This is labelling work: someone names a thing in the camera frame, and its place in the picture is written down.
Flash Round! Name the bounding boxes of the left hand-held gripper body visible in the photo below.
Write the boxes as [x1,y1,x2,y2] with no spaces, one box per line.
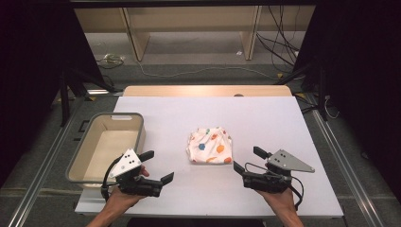
[108,148,164,199]

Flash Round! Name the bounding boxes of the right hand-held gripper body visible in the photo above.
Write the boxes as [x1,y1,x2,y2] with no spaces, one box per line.
[241,148,316,195]

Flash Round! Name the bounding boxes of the beige basket with grey rim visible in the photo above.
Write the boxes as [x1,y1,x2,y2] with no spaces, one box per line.
[65,112,147,190]

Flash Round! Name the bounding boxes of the white shorts with coloured dots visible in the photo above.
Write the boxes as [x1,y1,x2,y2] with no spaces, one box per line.
[185,126,234,166]

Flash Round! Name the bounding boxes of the person's right hand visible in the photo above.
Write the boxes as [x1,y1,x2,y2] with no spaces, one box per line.
[256,187,300,216]

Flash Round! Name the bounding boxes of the person's left hand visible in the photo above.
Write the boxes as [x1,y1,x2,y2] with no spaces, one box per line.
[105,166,151,216]

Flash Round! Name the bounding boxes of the person's dark clothing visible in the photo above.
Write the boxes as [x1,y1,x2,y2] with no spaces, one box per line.
[126,217,267,227]

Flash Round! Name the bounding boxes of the white board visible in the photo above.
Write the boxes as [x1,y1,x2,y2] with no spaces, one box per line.
[74,96,344,218]

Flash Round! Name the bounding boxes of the light wooden table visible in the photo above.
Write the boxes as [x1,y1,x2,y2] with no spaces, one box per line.
[122,84,293,97]

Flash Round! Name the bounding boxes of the black metal stand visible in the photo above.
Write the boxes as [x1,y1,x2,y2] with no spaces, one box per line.
[59,66,117,127]
[276,56,329,122]

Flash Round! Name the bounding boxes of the black curtain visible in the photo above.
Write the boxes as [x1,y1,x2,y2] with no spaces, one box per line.
[0,0,105,187]
[292,0,401,202]

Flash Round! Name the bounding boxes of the beige wooden desk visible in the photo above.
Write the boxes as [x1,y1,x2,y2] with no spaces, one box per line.
[74,6,316,61]

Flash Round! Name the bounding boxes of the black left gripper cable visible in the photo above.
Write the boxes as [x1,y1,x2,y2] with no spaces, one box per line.
[100,155,123,202]

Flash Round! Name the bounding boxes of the aluminium floor rail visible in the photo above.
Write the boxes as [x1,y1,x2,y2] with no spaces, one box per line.
[6,107,81,227]
[310,94,386,227]

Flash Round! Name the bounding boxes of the coiled pale cable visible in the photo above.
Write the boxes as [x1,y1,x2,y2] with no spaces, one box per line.
[96,53,127,70]

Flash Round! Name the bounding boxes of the bundle of black cables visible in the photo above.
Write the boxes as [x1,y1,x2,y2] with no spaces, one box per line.
[255,5,301,74]

